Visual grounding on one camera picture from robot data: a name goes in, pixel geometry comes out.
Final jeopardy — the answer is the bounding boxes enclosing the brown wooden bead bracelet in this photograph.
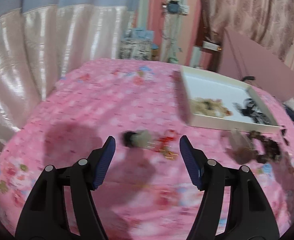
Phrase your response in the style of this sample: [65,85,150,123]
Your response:
[248,130,282,164]

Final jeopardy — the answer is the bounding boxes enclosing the pink floral bedsheet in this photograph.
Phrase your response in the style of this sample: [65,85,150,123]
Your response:
[0,59,294,239]

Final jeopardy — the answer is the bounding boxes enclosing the white power strip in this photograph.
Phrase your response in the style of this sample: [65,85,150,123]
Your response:
[202,41,222,51]

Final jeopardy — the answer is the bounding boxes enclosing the black cord brown pendant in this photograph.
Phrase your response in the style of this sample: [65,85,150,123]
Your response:
[280,126,289,146]

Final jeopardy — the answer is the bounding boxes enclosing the pink patterned curtain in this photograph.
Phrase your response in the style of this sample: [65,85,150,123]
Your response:
[202,0,294,69]

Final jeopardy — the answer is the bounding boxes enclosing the wall socket with blue charger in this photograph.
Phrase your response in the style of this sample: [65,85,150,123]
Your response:
[161,0,189,16]

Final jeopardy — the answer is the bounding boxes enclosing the white satin curtain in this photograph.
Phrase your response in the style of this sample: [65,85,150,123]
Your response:
[0,4,134,151]

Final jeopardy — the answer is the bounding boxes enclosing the black white patterned bag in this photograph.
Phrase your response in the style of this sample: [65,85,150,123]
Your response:
[118,38,152,61]

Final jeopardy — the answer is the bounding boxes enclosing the white strap rose-gold watch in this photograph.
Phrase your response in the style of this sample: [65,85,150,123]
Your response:
[221,129,257,165]

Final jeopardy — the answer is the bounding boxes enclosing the pink headboard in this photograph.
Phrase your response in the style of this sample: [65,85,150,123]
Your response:
[217,28,294,101]

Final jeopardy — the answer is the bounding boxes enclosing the white shallow jewelry box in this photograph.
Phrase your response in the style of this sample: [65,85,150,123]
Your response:
[177,66,280,134]

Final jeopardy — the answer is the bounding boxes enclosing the white hanging cables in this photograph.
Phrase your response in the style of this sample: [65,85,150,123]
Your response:
[161,12,183,63]

